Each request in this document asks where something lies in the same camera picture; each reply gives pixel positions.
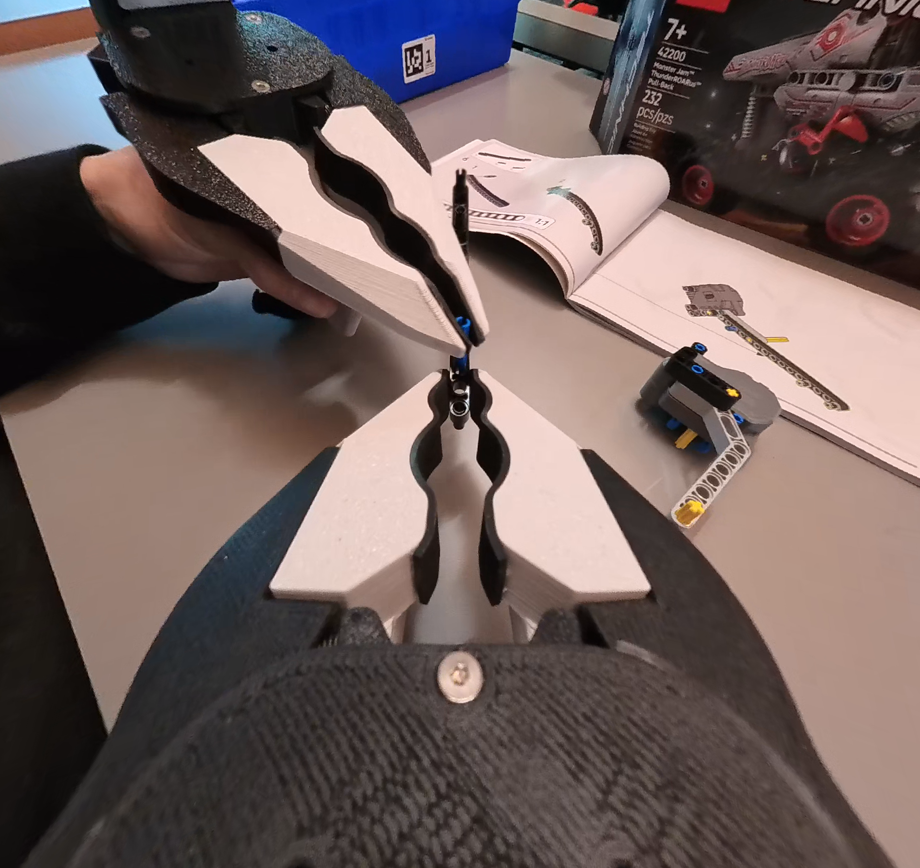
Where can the blue plastic bin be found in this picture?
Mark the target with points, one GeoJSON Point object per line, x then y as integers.
{"type": "Point", "coordinates": [248, 6]}
{"type": "Point", "coordinates": [374, 20]}

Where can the person's left hand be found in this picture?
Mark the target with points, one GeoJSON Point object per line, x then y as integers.
{"type": "Point", "coordinates": [172, 236]}

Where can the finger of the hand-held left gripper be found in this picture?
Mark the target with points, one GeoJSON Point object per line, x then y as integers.
{"type": "Point", "coordinates": [316, 236]}
{"type": "Point", "coordinates": [402, 171]}

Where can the long black toy beam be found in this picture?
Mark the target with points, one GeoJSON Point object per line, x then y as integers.
{"type": "Point", "coordinates": [458, 408]}

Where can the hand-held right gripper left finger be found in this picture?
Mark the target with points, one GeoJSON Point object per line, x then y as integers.
{"type": "Point", "coordinates": [345, 523]}

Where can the black toy set box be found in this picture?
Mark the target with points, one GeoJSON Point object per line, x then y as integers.
{"type": "Point", "coordinates": [790, 20]}

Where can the blue toy pin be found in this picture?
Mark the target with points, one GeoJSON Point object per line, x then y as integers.
{"type": "Point", "coordinates": [465, 323]}

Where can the white instruction booklet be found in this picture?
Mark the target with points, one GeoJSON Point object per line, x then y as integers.
{"type": "Point", "coordinates": [647, 271]}

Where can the person's black sweatshirt torso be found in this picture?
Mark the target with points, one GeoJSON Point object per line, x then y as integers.
{"type": "Point", "coordinates": [29, 667]}

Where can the grey toy brick assembly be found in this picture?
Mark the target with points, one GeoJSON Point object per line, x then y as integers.
{"type": "Point", "coordinates": [690, 397]}

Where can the person's left forearm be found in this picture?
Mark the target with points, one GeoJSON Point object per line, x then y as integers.
{"type": "Point", "coordinates": [43, 271]}

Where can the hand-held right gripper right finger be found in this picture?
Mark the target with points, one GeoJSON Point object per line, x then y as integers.
{"type": "Point", "coordinates": [568, 523]}

